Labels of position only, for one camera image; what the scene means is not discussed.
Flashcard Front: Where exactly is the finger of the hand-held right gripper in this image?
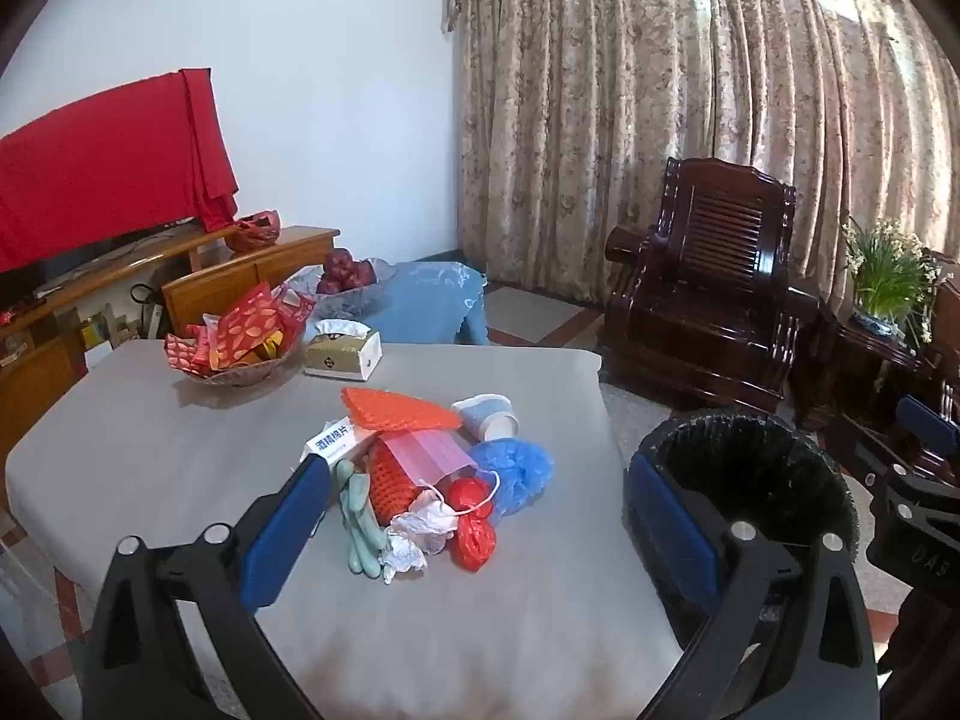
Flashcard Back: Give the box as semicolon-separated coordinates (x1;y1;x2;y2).
829;392;960;485

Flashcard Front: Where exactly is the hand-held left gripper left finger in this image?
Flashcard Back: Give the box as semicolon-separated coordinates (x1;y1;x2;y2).
81;454;335;720

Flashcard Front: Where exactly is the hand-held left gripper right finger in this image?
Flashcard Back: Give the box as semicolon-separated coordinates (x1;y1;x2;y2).
626;452;880;720

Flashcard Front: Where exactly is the green wrapper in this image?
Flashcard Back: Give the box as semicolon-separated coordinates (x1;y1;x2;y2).
334;457;372;541

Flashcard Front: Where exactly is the green rubber glove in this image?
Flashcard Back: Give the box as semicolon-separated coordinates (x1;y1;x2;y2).
346;499;391;578

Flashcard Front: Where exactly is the white cardboard box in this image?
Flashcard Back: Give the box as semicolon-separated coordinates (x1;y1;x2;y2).
300;416;376;467

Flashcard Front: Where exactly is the trash bin with black bag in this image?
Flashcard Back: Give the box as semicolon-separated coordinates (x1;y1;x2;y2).
626;409;860;680

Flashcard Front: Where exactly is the tubular orange foam net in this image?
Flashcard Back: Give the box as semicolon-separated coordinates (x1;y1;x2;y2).
367;439;425;527

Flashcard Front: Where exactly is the white tissue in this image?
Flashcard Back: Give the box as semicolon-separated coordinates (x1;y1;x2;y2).
381;491;458;584

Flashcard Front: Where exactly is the blue plastic shoe cover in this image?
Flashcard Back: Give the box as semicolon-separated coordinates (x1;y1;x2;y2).
469;437;554;518

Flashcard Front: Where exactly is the pink face mask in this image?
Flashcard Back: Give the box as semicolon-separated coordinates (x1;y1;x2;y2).
377;427;502;505

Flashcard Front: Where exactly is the red plastic bag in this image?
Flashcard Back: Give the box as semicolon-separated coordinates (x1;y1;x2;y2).
448;476;497;575

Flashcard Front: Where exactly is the blue and white paper cup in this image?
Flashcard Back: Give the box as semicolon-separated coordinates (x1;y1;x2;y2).
451;393;521;442

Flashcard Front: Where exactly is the dark wooden side table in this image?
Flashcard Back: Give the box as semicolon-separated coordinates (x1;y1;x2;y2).
795;300;946;455

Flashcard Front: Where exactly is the dark wooden chair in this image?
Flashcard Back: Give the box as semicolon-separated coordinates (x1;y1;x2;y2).
919;249;960;482

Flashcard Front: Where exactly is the blue and white plant pot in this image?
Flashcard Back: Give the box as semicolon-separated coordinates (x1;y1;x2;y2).
855;306;906;335

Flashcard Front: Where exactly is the green flowering plant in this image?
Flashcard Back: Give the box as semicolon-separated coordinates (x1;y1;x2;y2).
840;217;942;320

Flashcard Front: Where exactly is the brown snack basket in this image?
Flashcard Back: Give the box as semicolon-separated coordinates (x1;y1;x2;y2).
176;337;308;389

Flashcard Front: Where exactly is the tissue box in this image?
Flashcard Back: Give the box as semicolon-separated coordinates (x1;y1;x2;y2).
302;319;383;381

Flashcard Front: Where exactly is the pile of red snack packets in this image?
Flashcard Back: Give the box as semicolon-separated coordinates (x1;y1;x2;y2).
165;281;317;376

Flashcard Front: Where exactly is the dark wooden armchair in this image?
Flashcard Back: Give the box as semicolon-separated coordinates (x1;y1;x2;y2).
596;157;822;413

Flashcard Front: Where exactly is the glass fruit bowl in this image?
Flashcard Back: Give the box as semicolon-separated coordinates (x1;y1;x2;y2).
285;256;398;323

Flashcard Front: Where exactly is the wooden television cabinet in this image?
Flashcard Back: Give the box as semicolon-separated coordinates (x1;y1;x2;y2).
0;225;342;458

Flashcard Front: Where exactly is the red woven basket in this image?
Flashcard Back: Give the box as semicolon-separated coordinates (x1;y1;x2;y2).
225;210;284;254

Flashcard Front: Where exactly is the black television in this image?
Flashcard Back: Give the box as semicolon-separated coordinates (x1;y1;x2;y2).
0;219;197;310

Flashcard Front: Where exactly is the beige patterned curtain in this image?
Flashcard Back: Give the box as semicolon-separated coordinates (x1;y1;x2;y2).
446;0;960;316

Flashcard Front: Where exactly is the red cloth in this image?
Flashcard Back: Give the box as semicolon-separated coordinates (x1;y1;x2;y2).
0;67;241;275

